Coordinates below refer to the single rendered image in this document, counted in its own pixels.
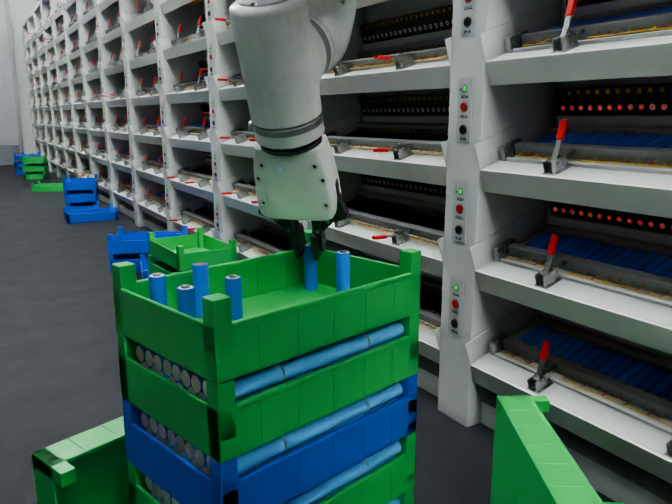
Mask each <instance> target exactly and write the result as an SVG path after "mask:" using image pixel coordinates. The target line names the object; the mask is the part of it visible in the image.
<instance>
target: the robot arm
mask: <svg viewBox="0 0 672 504"><path fill-rule="evenodd" d="M357 1H358V0H237V1H235V2H234V3H233V4H232V5H231V6H230V8H229V15H230V20H231V25H232V30H233V35H234V39H235V44H236V49H237V54H238V59H239V64H240V68H241V73H242V78H243V83H244V88H245V92H246V97H247V102H248V107H249V112H250V117H251V121H249V123H248V130H249V132H254V135H255V140H256V143H255V144H254V176H255V186H256V194H257V200H258V205H259V211H258V213H259V214H260V215H262V216H264V217H267V218H270V219H273V220H274V221H275V222H276V223H278V224H279V225H280V226H281V227H283V228H284V232H285V233H286V234H288V235H289V239H290V244H291V249H292V250H294V252H295V258H296V259H301V257H302V255H303V253H304V245H305V244H306V239H305V233H304V227H303V224H302V223H299V222H298V220H310V221H311V223H312V234H311V236H310V242H311V248H312V254H313V259H314V260H319V258H320V256H321V254H322V252H325V250H326V246H327V244H326V237H325V229H327V228H328V227H329V226H330V225H331V224H332V223H333V222H338V221H341V220H344V219H346V218H347V216H348V214H349V210H348V208H347V206H346V204H345V203H344V201H343V199H342V198H341V187H340V181H339V176H338V171H337V167H336V163H335V159H334V155H333V152H332V149H331V146H330V144H329V141H328V139H327V136H326V135H325V134H323V133H324V130H325V127H324V120H323V112H322V104H321V97H320V81H321V77H322V75H324V74H325V73H326V72H328V71H329V70H331V69H332V68H333V67H334V66H335V65H336V64H337V63H338V62H339V61H340V60H341V58H342V57H343V55H344V53H345V51H346V49H347V47H348V44H349V41H350V37H351V33H352V28H353V24H354V18H355V13H356V7H357Z"/></svg>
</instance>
